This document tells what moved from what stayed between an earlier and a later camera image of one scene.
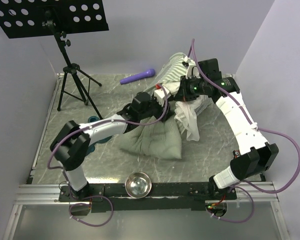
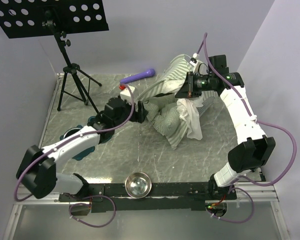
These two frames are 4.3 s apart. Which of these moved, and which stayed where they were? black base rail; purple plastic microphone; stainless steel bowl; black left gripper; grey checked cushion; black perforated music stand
Moved: grey checked cushion; black left gripper
Stayed: black base rail; purple plastic microphone; stainless steel bowl; black perforated music stand
